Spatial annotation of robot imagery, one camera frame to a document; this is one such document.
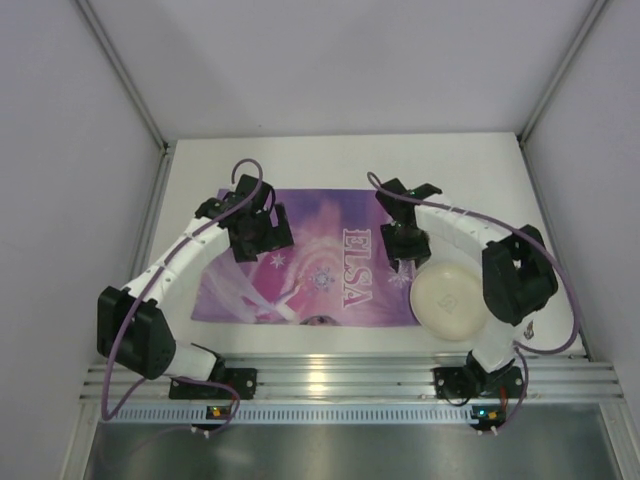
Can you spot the purple Elsa placemat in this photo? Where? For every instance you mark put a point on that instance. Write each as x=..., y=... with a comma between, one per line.
x=336, y=274

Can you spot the left aluminium frame post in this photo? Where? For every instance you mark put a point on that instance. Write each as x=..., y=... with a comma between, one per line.
x=106, y=45

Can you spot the aluminium mounting rail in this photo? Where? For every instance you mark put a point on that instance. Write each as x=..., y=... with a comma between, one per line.
x=336, y=378

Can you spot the perforated grey cable duct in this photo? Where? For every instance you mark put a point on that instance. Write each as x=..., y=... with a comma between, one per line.
x=282, y=414

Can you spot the aluminium frame post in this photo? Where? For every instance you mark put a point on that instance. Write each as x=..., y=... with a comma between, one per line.
x=570, y=54
x=106, y=45

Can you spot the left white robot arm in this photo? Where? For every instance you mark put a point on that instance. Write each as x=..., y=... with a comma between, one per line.
x=132, y=322

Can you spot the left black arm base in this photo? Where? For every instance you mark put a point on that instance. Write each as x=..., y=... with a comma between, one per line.
x=231, y=382

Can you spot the right aluminium frame post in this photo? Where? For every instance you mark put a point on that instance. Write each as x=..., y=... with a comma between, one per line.
x=570, y=54

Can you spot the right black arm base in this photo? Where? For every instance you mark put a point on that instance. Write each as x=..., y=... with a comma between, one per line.
x=460, y=384

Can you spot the cream round plate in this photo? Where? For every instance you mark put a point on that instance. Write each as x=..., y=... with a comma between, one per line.
x=446, y=299

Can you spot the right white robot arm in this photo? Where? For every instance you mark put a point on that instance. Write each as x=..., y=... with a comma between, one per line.
x=517, y=271

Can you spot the purple metallic fork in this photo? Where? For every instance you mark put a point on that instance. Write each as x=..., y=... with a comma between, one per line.
x=529, y=332

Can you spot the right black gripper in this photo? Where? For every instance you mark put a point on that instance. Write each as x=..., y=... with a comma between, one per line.
x=406, y=245

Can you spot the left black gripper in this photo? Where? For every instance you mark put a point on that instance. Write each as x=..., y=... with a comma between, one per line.
x=265, y=236

